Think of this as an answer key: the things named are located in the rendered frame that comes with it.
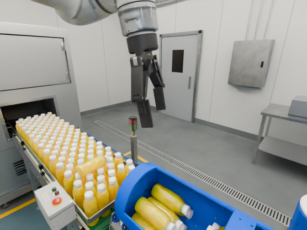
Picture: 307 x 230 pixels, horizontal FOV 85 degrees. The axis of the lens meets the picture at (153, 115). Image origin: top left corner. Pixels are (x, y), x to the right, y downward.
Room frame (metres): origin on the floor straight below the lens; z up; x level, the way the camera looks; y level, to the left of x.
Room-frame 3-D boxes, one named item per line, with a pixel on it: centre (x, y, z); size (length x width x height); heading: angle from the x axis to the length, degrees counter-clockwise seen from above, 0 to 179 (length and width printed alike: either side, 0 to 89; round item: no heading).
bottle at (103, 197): (0.68, 0.27, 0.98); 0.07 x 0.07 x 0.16
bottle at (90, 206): (0.63, 0.31, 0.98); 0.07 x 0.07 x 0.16
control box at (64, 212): (0.59, 0.46, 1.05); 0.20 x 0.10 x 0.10; 48
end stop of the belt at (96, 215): (0.73, 0.17, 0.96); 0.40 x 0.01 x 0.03; 138
